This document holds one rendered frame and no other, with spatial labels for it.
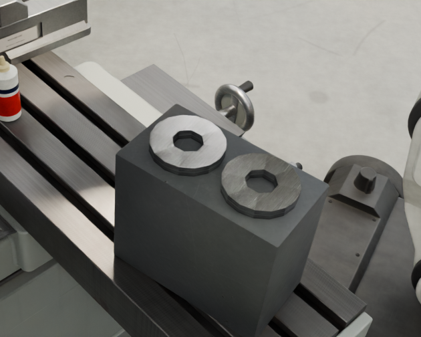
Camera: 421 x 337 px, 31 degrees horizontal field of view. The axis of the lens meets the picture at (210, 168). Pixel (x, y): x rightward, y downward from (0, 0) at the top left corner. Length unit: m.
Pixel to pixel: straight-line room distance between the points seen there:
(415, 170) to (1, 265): 0.66
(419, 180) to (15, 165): 0.63
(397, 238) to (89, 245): 0.82
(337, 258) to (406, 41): 1.86
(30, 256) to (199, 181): 0.42
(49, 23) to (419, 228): 0.73
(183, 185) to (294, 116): 1.93
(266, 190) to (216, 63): 2.10
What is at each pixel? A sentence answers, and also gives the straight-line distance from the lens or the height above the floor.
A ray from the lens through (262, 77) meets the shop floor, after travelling 2.90.
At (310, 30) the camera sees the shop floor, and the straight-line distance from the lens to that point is 3.20.
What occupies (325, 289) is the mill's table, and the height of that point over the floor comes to 0.97.
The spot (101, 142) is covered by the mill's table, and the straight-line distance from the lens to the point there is 1.16.
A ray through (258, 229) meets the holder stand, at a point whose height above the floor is 1.15.
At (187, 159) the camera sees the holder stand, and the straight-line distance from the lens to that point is 0.85.
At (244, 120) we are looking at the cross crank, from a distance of 1.68.
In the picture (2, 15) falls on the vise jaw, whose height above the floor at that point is 1.06.
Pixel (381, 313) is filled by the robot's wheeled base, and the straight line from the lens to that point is 1.52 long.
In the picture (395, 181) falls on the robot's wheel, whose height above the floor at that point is 0.58.
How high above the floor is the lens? 1.76
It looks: 45 degrees down
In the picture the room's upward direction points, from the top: 8 degrees clockwise
